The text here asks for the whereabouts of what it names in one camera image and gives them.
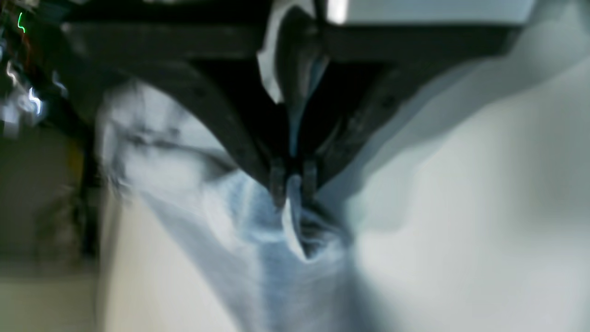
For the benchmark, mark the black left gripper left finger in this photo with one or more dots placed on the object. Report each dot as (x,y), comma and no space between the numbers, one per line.
(212,70)

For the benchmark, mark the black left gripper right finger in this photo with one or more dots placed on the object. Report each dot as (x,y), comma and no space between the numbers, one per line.
(371,71)

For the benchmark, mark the grey T-shirt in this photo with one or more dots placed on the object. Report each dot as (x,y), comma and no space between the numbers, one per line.
(467,213)

